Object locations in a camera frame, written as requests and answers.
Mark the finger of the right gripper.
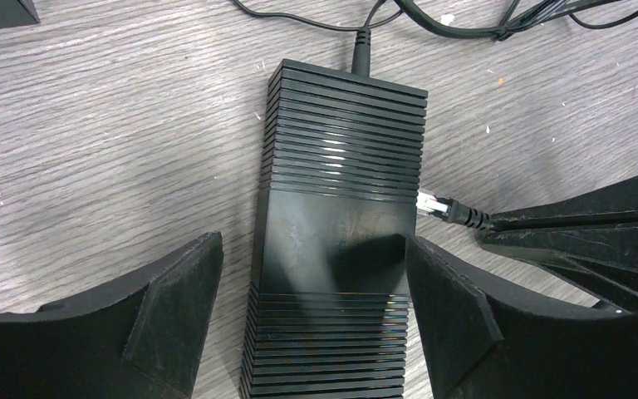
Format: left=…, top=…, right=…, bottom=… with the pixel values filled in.
left=478, top=223, right=638, bottom=312
left=491, top=175, right=638, bottom=230

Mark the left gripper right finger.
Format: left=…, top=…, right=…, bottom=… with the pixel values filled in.
left=405, top=237, right=638, bottom=398

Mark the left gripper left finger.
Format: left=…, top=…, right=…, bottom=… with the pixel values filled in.
left=0, top=232, right=223, bottom=398

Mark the black microphone cable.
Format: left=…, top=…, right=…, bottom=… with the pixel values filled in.
left=416, top=189, right=496, bottom=233

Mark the black network switch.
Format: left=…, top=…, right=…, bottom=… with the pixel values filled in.
left=240, top=59, right=428, bottom=398

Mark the black power adapter cable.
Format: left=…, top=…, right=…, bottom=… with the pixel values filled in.
left=230, top=0, right=638, bottom=78

